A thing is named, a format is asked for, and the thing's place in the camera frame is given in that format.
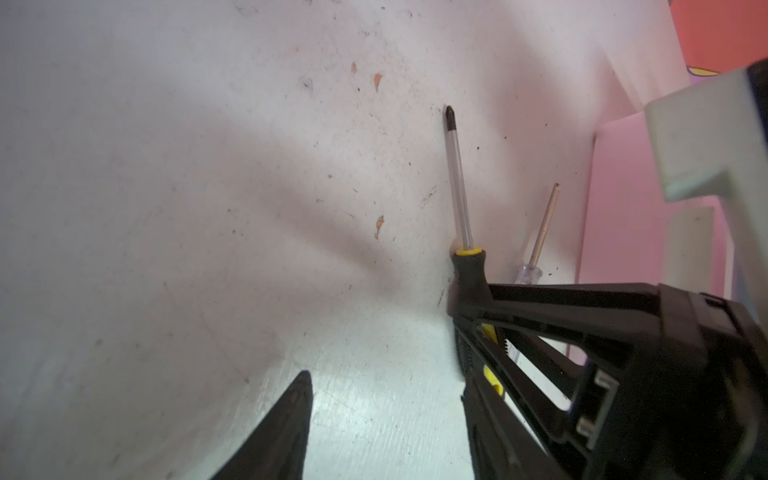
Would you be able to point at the pink translucent plastic tool box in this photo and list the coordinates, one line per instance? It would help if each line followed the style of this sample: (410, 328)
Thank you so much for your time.
(632, 235)

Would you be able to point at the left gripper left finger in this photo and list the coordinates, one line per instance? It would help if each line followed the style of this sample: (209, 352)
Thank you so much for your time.
(277, 448)

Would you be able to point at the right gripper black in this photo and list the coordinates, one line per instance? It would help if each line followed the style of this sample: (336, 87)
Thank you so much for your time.
(638, 381)

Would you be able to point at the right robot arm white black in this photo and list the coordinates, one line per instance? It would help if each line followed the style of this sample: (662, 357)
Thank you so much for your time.
(711, 140)

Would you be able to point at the clear handled screwdriver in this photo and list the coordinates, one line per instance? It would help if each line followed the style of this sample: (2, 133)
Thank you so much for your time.
(530, 273)

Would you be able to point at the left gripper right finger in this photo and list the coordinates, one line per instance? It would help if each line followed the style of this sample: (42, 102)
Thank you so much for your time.
(500, 446)

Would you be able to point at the black yellow small screwdriver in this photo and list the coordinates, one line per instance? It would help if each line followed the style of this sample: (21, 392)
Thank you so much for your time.
(468, 259)

